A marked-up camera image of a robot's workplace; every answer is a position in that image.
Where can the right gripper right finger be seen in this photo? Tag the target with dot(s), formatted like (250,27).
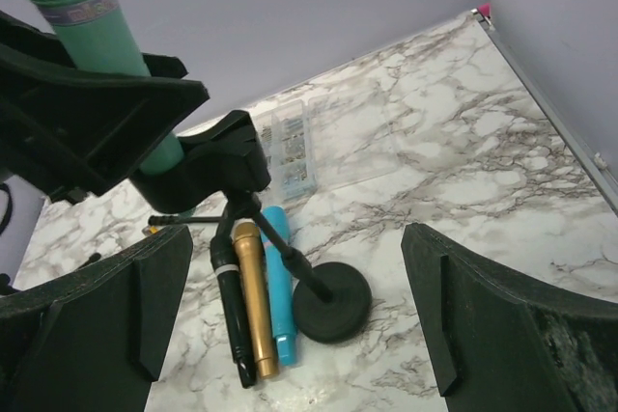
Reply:
(500,340)

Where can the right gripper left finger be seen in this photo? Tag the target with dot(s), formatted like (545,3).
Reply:
(95,339)

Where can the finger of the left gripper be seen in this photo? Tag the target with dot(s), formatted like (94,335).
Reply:
(30,41)
(72,133)

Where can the green microphone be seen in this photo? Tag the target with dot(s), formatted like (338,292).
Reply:
(95,35)

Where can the black clip stand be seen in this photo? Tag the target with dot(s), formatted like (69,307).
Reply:
(331,301)

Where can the black microphone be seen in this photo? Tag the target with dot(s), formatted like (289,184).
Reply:
(225,265)

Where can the gold microphone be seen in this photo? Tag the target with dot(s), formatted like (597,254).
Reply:
(250,252)

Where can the blue toy microphone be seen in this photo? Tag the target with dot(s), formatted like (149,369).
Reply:
(280,294)

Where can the clear plastic screw box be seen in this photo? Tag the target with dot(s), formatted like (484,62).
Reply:
(326,142)

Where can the black T-handle tool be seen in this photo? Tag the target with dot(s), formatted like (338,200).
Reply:
(159,221)

